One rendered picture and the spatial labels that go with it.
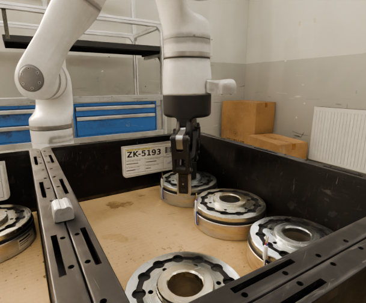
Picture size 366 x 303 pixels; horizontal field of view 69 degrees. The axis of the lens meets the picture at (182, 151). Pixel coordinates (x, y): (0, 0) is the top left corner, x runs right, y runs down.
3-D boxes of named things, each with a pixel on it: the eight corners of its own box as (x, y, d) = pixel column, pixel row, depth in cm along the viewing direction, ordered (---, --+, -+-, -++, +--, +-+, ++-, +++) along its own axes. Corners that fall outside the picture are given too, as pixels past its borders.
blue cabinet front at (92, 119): (79, 172, 221) (71, 103, 207) (157, 159, 257) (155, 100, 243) (79, 173, 218) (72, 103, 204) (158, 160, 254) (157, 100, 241)
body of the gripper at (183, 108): (169, 89, 46) (170, 142, 48) (155, 90, 38) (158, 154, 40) (213, 89, 45) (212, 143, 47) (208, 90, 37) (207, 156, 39)
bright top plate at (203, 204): (183, 198, 41) (183, 194, 41) (237, 187, 45) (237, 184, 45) (217, 229, 32) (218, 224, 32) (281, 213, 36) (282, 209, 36)
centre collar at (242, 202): (206, 198, 40) (206, 194, 40) (234, 193, 42) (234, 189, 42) (224, 212, 36) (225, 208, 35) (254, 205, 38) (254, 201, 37)
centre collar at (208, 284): (148, 278, 23) (148, 272, 23) (197, 263, 26) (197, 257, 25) (169, 322, 19) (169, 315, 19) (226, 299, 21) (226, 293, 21)
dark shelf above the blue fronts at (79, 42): (5, 50, 214) (4, 42, 212) (143, 57, 274) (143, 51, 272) (3, 42, 176) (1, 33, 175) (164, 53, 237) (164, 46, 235)
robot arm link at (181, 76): (236, 95, 36) (238, 46, 34) (155, 95, 38) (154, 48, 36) (235, 93, 44) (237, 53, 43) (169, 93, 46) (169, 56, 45)
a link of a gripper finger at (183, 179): (179, 160, 41) (179, 190, 42) (175, 166, 38) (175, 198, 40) (189, 160, 41) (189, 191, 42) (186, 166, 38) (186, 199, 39)
